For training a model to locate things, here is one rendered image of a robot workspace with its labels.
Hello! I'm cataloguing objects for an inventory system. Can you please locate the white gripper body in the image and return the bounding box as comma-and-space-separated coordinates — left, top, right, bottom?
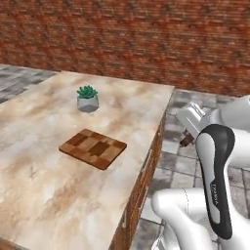
175, 106, 206, 140

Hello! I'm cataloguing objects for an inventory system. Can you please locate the checkered wooden cutting board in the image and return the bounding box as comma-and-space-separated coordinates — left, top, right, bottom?
58, 128, 128, 171

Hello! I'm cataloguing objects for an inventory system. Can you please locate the wooden island cabinet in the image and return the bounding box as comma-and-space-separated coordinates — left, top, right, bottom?
108, 111, 166, 250

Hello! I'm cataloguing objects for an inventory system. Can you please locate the green succulent in grey pot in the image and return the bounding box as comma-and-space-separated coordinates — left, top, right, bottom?
76, 85, 100, 113

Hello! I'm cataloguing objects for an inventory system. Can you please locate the pale drawer handle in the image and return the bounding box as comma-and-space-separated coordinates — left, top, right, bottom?
120, 208, 129, 230

